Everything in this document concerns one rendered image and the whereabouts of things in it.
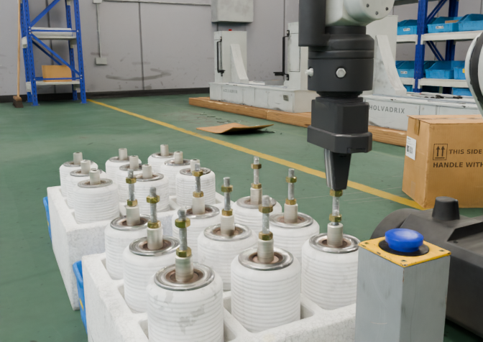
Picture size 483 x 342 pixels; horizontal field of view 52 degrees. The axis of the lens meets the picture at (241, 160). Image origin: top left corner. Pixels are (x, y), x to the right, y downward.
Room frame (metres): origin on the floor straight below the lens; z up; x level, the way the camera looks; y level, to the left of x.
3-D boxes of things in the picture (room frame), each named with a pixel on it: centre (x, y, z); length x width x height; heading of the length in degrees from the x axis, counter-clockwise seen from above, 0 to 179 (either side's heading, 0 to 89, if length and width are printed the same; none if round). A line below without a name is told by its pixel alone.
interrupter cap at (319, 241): (0.68, -0.14, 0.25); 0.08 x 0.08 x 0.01
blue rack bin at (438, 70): (6.10, -2.57, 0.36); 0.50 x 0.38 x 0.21; 119
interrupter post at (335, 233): (0.68, -0.14, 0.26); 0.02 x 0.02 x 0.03
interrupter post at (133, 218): (0.78, 0.18, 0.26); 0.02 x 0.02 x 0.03
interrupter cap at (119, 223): (0.78, 0.18, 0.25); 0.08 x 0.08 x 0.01
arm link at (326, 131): (0.68, -0.13, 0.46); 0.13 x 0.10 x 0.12; 16
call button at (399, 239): (0.51, -0.18, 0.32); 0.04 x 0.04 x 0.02
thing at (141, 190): (1.10, 0.22, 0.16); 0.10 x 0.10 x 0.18
